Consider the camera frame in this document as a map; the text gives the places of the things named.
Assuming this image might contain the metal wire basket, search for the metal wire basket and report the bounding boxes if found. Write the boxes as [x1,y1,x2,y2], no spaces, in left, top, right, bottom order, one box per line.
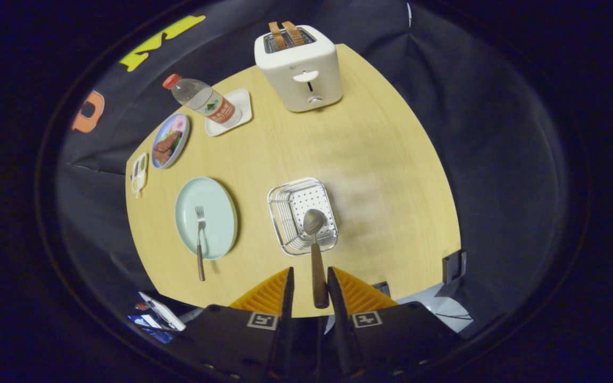
[268,177,339,257]

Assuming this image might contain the wooden-handled metal spoon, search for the wooden-handled metal spoon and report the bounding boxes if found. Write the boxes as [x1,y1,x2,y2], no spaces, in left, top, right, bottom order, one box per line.
[303,209,330,309]

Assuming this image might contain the blue patterned plate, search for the blue patterned plate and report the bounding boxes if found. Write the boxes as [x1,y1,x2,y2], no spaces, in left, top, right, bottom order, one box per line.
[151,113,190,170]

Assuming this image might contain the brown meat pieces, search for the brown meat pieces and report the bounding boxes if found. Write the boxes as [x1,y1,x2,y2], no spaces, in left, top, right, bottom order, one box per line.
[153,131,182,164]

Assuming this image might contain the stack of printed papers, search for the stack of printed papers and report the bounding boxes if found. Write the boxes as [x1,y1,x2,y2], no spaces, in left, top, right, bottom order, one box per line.
[128,292,187,344]

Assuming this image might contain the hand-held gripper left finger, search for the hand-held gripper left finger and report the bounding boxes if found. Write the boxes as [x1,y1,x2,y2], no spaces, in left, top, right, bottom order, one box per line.
[171,267,295,383]

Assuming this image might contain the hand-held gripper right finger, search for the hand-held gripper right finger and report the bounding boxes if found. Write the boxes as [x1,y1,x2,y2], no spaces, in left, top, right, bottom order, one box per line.
[327,267,462,383]

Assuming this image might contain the light green plate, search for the light green plate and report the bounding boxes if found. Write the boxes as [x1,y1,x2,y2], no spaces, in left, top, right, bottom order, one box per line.
[175,177,238,261]

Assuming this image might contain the wooden-handled metal fork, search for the wooden-handled metal fork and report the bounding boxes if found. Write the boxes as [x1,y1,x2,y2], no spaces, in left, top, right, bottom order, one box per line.
[195,206,206,281]

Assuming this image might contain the white square coaster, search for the white square coaster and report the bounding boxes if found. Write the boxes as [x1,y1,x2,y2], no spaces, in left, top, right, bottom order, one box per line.
[204,88,253,137]

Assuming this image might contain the brown toast slice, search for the brown toast slice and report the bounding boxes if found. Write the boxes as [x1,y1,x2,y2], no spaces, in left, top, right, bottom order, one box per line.
[283,21,305,46]
[269,21,287,51]

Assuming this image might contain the white divided sauce dish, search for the white divided sauce dish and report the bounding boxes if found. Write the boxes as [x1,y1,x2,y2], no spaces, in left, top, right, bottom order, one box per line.
[130,153,149,198]

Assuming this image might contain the clear red-capped water bottle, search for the clear red-capped water bottle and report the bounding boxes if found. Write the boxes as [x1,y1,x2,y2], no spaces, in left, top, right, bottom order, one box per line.
[162,73,242,128]

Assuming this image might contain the black box-shaped object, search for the black box-shaped object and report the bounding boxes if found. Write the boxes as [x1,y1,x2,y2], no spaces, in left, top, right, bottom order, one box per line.
[442,250,467,285]

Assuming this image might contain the white toaster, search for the white toaster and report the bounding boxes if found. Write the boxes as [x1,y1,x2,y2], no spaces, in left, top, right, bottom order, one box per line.
[254,24,343,113]

